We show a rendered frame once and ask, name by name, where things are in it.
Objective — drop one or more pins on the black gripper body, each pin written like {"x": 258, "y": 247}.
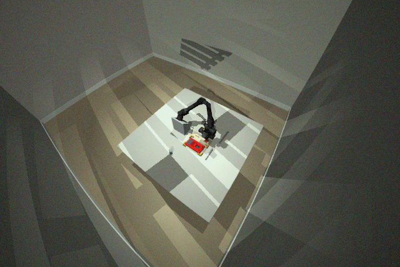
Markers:
{"x": 210, "y": 135}

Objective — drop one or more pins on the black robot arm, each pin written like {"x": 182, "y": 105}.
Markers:
{"x": 209, "y": 126}

